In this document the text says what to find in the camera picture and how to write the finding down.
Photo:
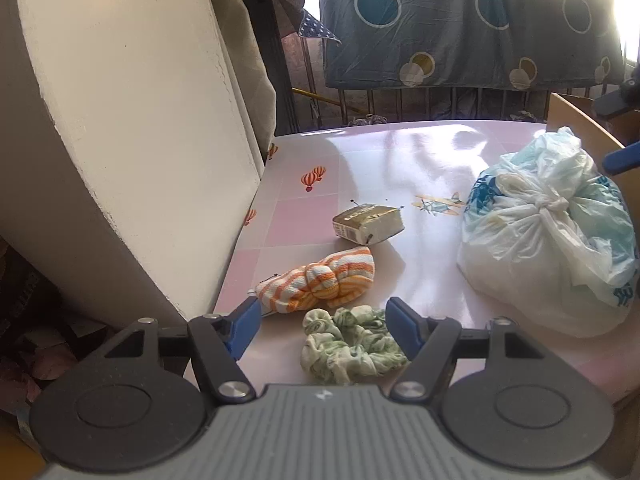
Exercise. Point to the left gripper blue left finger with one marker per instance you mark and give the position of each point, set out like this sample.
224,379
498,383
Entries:
217,344

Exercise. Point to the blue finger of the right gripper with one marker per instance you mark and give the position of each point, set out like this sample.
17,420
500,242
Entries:
619,102
623,160

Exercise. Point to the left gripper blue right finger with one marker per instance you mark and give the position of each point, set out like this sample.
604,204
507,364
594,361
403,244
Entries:
428,344

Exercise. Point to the green scrunchie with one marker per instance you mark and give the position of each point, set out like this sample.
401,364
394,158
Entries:
349,345

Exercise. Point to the orange striped sock bundle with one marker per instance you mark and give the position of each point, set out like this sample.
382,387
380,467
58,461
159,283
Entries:
334,281

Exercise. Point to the gold tissue pack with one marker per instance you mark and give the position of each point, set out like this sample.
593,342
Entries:
368,224

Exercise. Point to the brown cardboard box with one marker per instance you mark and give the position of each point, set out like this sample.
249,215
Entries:
597,142

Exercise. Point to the white FamilyMart plastic bag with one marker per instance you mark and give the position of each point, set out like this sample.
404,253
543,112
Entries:
544,231

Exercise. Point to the blue circle pattern bedsheet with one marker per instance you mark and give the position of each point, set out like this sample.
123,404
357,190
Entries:
516,45

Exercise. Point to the yellow broom stick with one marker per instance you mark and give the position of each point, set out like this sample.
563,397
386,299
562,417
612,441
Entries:
340,104

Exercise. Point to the navy polka dot cloth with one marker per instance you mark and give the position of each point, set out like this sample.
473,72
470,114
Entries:
311,28

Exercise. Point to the beige cushion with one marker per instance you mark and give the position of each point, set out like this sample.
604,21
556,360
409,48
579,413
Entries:
253,31

